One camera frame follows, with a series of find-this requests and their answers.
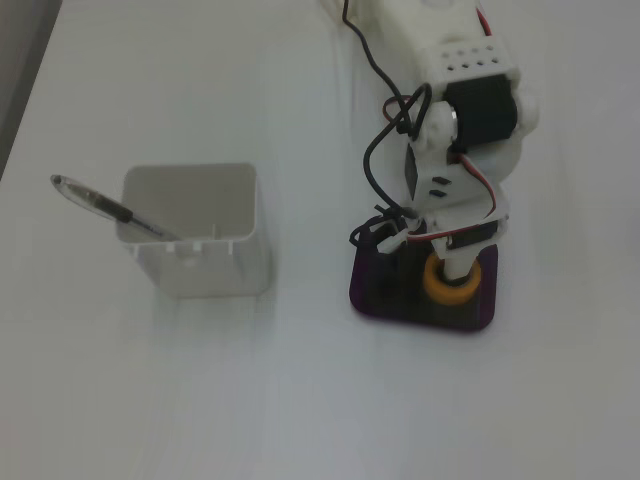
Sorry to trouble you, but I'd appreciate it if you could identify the red black servo wire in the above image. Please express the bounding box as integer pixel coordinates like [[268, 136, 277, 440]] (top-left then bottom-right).
[[407, 152, 510, 246]]

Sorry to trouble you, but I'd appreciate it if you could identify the thick black cable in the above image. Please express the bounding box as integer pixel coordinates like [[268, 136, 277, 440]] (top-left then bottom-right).
[[341, 0, 435, 249]]

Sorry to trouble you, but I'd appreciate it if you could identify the purple metal tray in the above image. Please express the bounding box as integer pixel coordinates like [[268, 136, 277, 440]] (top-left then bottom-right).
[[346, 217, 501, 335]]

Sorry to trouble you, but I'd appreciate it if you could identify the white plastic pen holder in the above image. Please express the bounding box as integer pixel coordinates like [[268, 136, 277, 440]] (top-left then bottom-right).
[[115, 162, 274, 300]]

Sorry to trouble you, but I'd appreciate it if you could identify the black ballpoint pen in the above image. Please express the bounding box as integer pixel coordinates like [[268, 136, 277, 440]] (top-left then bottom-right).
[[49, 173, 184, 242]]

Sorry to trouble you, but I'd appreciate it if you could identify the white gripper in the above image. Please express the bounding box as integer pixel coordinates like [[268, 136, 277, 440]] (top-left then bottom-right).
[[407, 147, 511, 281]]

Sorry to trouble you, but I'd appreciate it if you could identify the yellow masking tape roll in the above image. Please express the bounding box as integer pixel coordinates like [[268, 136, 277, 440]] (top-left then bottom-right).
[[422, 252, 484, 306]]

